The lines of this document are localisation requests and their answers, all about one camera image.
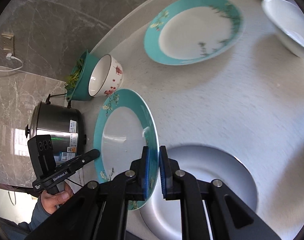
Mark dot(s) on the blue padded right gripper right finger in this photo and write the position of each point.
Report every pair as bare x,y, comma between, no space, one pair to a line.
165,173

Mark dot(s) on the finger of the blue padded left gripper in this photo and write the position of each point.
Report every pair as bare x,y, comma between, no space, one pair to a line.
79,161

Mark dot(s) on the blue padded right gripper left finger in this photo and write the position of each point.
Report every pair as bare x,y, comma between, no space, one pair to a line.
143,173

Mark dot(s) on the teal rim plate front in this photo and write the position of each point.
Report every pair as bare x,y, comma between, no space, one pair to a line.
124,126

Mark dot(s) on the teal rim plate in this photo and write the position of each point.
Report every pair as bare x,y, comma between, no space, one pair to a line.
124,126
192,31

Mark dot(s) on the white bowl with red flowers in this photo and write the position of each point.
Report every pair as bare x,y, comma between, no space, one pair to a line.
106,78

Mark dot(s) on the person's left hand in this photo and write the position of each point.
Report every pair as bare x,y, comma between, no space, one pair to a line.
51,202

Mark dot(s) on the stainless steel rice cooker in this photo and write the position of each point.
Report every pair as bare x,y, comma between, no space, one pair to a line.
64,125

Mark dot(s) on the green bowl of vegetables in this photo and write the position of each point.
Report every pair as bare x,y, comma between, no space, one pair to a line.
78,80

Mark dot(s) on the teal rim plate back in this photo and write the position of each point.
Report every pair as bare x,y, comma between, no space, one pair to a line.
192,31

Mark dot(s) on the small white bowl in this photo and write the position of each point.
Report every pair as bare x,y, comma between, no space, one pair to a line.
288,21

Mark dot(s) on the wall power socket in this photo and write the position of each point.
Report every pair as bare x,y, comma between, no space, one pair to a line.
8,42

